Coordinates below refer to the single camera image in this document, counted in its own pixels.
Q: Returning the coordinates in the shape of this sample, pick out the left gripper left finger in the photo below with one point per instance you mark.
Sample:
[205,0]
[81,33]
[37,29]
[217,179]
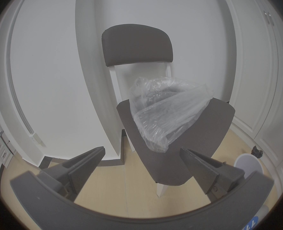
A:
[84,166]

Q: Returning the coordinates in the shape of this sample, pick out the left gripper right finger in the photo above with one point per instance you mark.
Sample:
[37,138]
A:
[203,171]

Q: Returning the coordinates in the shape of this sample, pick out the black plastic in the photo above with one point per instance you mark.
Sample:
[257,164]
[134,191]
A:
[256,152]

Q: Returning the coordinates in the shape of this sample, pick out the clear plastic bag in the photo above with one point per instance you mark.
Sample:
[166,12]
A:
[160,109]

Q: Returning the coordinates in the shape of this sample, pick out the white trash bin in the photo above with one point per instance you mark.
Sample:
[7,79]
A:
[248,164]

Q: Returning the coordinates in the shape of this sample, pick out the white chest of drawers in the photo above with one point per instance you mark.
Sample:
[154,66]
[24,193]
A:
[1,152]

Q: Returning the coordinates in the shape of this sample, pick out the white wardrobe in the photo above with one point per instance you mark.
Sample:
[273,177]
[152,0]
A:
[251,56]

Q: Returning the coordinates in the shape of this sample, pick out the grey padded white chair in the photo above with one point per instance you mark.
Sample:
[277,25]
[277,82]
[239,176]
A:
[136,44]

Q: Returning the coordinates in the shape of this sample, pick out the white wall socket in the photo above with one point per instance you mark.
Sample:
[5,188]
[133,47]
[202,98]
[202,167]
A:
[37,139]

